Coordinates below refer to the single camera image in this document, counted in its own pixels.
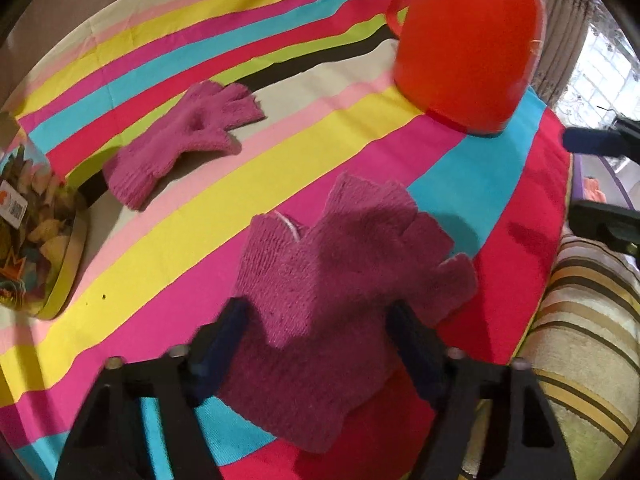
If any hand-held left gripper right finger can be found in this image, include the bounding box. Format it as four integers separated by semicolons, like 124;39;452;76
387;302;576;480

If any colourful striped tablecloth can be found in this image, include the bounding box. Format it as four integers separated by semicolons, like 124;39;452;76
0;0;573;480

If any purple storage box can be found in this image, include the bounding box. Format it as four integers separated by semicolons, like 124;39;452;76
570;152;640;211

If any beige curtain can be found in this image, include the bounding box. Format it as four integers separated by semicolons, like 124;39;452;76
537;0;601;106

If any magenta knit glove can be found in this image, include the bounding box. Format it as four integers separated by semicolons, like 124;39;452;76
102;80;267;211
217;172;478;456

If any striped plush cushion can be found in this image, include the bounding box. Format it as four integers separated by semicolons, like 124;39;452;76
465;232;640;480

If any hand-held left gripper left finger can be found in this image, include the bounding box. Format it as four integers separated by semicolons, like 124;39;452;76
52;297;251;480

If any white lace curtain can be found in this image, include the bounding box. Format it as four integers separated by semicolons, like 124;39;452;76
562;5;640;126

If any printed metal tin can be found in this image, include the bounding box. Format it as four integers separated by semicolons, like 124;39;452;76
0;110;90;321

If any red thermos jug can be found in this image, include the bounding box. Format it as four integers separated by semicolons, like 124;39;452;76
385;0;543;136

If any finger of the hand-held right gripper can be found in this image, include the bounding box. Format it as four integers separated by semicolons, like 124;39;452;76
570;200;640;257
562;117;640;158

